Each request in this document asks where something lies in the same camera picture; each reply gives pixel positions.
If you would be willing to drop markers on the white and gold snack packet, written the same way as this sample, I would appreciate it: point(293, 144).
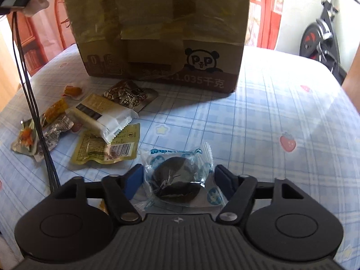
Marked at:
point(98, 115)

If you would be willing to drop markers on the yellow flat snack packet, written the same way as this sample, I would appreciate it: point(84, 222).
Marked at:
point(92, 149)

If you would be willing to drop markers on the clear packet with dark cookie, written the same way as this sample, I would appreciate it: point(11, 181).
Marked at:
point(174, 177)

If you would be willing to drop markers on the brown silver snack packet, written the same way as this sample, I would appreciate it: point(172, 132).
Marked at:
point(132, 97)

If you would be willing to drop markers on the black exercise bike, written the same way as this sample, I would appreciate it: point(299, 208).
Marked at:
point(315, 39)

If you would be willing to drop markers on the orange yellow snack packet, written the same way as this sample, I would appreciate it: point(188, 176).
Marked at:
point(54, 111)

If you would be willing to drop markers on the taped cardboard box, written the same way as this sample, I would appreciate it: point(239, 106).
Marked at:
point(154, 19)

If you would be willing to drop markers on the silver crinkled snack packet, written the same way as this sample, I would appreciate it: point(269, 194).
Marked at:
point(54, 135)

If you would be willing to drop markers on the wooden panel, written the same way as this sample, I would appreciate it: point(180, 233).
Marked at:
point(354, 76)

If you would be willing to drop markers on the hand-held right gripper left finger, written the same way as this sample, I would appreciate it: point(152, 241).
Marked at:
point(134, 178)

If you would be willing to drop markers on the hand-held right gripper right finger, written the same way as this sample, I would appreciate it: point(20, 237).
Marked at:
point(223, 178)

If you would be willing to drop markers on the clear packet orange snack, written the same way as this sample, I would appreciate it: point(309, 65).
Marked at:
point(24, 140)

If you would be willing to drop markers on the small orange snack packet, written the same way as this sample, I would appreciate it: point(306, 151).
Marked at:
point(73, 91)

